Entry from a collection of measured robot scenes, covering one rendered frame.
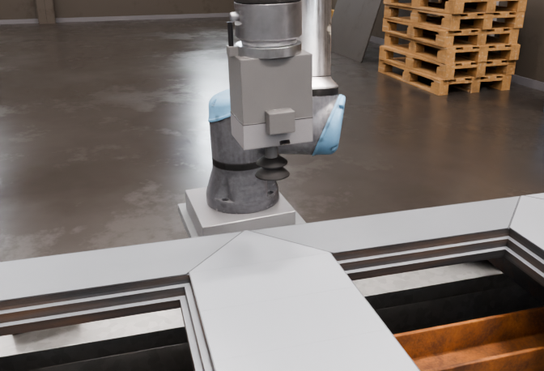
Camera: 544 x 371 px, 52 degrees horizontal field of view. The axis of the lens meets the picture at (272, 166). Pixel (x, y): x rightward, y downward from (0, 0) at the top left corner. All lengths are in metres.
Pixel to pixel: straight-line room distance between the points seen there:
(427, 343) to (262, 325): 0.31
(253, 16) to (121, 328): 0.52
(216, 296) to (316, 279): 0.12
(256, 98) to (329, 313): 0.25
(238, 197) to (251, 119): 0.48
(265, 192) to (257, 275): 0.46
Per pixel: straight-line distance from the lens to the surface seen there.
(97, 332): 0.91
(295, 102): 0.64
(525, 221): 0.88
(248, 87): 0.62
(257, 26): 0.62
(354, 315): 0.62
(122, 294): 0.69
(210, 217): 1.11
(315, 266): 0.69
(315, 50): 1.05
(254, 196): 1.10
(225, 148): 1.08
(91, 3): 11.74
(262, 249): 0.73
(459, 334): 0.86
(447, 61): 5.34
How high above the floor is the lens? 1.20
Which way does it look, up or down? 21 degrees down
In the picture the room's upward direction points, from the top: straight up
